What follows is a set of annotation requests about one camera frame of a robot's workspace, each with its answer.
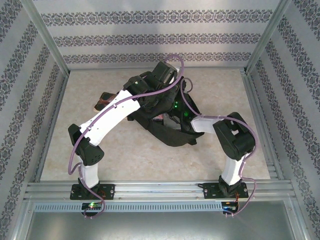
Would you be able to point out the black backpack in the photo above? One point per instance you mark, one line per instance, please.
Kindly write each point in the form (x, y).
(175, 136)

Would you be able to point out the dark red cover book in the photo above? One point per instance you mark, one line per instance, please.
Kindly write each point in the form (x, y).
(105, 101)

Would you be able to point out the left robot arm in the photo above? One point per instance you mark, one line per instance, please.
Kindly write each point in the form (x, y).
(110, 117)

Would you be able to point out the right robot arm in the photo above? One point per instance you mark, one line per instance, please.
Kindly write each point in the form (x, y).
(235, 137)

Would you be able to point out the grey metal sheet panel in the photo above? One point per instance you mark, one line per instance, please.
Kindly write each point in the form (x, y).
(160, 227)

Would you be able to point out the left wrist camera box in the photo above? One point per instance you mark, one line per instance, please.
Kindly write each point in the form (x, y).
(176, 75)

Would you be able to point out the aluminium back rail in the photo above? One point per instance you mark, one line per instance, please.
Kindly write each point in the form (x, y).
(212, 68)

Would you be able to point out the aluminium side rail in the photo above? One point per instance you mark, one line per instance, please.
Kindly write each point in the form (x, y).
(51, 125)
(253, 90)

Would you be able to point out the aluminium mounting rail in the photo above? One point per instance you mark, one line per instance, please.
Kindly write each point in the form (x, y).
(155, 190)

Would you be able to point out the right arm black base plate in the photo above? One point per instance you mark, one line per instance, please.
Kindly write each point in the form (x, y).
(211, 191)

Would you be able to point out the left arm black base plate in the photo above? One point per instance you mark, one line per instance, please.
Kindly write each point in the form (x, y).
(108, 191)

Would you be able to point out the aluminium frame post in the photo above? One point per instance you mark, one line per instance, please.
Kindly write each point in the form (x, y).
(267, 35)
(45, 35)

